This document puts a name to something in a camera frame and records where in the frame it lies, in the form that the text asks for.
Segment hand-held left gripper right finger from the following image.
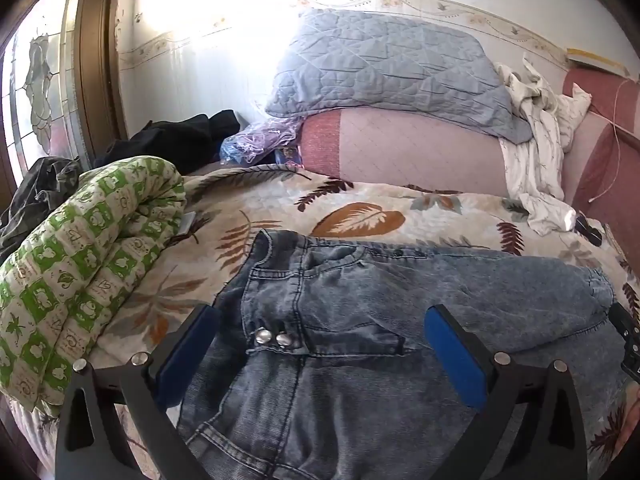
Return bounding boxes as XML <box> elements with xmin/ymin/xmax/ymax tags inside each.
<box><xmin>424</xmin><ymin>304</ymin><xmax>587</xmax><ymax>480</ymax></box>

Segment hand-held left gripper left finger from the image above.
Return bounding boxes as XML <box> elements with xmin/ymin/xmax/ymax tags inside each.
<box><xmin>55</xmin><ymin>304</ymin><xmax>223</xmax><ymax>480</ymax></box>

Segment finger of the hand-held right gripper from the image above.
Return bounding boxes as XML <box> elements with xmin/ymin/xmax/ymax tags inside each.
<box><xmin>609</xmin><ymin>305</ymin><xmax>640</xmax><ymax>378</ymax></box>

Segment blue denim pants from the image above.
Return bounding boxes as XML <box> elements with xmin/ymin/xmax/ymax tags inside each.
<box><xmin>177</xmin><ymin>229</ymin><xmax>618</xmax><ymax>480</ymax></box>

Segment green patterned quilt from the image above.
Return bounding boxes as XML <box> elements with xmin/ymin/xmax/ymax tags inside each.
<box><xmin>0</xmin><ymin>156</ymin><xmax>188</xmax><ymax>416</ymax></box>

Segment pink padded headboard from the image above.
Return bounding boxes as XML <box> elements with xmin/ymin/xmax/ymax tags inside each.
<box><xmin>562</xmin><ymin>67</ymin><xmax>640</xmax><ymax>251</ymax></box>

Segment leaf print bedspread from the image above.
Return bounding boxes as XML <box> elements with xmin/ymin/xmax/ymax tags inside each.
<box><xmin>10</xmin><ymin>165</ymin><xmax>640</xmax><ymax>480</ymax></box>

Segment pink folded quilt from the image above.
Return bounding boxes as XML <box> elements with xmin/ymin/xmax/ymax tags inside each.
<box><xmin>299</xmin><ymin>110</ymin><xmax>508</xmax><ymax>196</ymax></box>

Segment black clothing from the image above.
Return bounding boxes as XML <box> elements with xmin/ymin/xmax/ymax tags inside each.
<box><xmin>92</xmin><ymin>110</ymin><xmax>246</xmax><ymax>176</ymax></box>

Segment dark grey clothing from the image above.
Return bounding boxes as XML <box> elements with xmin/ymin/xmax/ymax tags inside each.
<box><xmin>0</xmin><ymin>156</ymin><xmax>81</xmax><ymax>261</ymax></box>

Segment white printed cloth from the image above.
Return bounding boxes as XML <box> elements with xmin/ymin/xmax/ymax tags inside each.
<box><xmin>495</xmin><ymin>52</ymin><xmax>593</xmax><ymax>236</ymax></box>

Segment purple plastic bag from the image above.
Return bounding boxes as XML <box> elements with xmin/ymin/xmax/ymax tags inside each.
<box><xmin>220</xmin><ymin>122</ymin><xmax>306</xmax><ymax>167</ymax></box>

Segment yellow trimmed white object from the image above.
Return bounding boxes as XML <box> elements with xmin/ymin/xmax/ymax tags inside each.
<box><xmin>567</xmin><ymin>48</ymin><xmax>626</xmax><ymax>73</ymax></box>

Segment blue-grey quilted pillow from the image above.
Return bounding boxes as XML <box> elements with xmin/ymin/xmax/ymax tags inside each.
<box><xmin>264</xmin><ymin>7</ymin><xmax>532</xmax><ymax>143</ymax></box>

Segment stained glass door panel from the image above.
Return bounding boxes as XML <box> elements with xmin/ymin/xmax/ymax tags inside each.
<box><xmin>0</xmin><ymin>0</ymin><xmax>83</xmax><ymax>181</ymax></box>

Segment white cable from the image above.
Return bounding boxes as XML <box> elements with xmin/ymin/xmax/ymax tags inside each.
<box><xmin>587</xmin><ymin>77</ymin><xmax>640</xmax><ymax>203</ymax></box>

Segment wooden door frame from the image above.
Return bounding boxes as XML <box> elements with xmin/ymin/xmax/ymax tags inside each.
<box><xmin>75</xmin><ymin>0</ymin><xmax>128</xmax><ymax>171</ymax></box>

